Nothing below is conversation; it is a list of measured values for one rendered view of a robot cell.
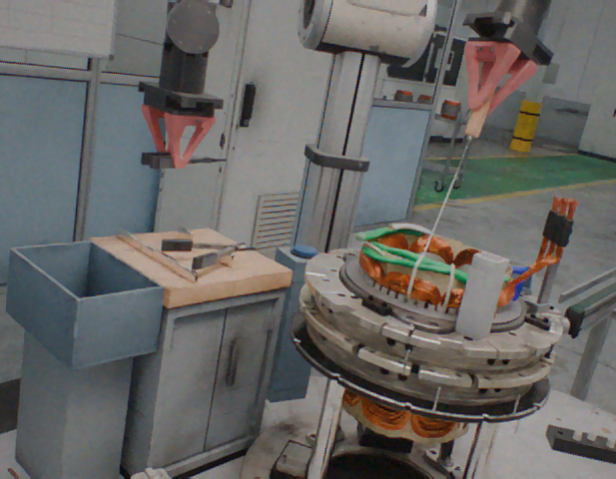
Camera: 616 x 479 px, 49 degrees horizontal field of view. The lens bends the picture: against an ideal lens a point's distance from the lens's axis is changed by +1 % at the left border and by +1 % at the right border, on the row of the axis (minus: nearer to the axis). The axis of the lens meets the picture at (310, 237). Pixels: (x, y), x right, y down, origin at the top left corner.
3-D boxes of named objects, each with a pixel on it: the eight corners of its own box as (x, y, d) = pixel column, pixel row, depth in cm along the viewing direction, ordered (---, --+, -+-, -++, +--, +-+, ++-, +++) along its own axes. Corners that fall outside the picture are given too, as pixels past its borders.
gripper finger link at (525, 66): (515, 126, 79) (546, 52, 79) (480, 100, 75) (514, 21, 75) (470, 121, 85) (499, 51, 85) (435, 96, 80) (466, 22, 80)
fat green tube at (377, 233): (360, 249, 80) (363, 235, 80) (336, 239, 83) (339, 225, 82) (430, 240, 91) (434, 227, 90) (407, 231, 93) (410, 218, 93)
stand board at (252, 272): (168, 308, 79) (171, 289, 78) (87, 254, 91) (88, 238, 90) (291, 286, 93) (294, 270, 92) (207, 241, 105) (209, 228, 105)
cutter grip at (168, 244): (162, 251, 86) (164, 239, 85) (160, 249, 86) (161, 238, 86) (192, 251, 88) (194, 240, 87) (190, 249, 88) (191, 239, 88)
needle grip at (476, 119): (476, 136, 79) (494, 87, 79) (462, 132, 79) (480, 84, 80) (478, 140, 80) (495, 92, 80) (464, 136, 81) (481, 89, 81)
